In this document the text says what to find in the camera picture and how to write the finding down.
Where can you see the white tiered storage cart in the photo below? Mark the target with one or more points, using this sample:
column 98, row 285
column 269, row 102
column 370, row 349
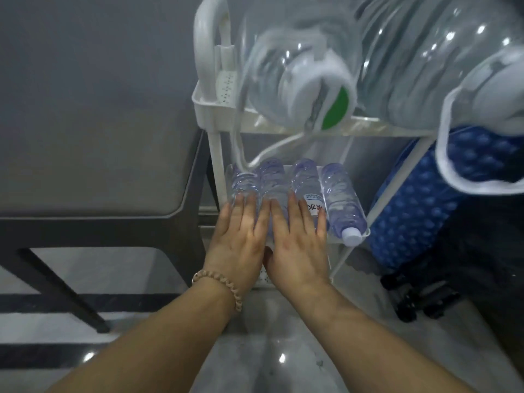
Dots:
column 204, row 44

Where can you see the small blue tinted water bottle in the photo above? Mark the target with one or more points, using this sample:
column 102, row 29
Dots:
column 305, row 180
column 273, row 180
column 339, row 200
column 243, row 184

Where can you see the person's right forearm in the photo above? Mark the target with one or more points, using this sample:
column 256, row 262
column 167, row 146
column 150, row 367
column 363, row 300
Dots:
column 376, row 347

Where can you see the person's left hand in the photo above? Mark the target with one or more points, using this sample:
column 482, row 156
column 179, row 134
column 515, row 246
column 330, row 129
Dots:
column 237, row 249

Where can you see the grey stool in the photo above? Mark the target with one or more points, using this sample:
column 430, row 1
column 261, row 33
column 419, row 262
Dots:
column 94, row 159

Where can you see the green label water bottle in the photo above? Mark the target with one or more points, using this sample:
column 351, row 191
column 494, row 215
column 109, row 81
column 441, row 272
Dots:
column 294, row 57
column 417, row 57

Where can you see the person's left forearm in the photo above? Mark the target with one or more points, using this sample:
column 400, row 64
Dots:
column 155, row 343

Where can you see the person's right hand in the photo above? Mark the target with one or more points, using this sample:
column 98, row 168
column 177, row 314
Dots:
column 299, row 261

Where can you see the blue perforated basket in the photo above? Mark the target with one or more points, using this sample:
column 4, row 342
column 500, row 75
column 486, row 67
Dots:
column 409, row 216

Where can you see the black fabric bag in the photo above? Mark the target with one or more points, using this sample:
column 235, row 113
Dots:
column 470, row 249

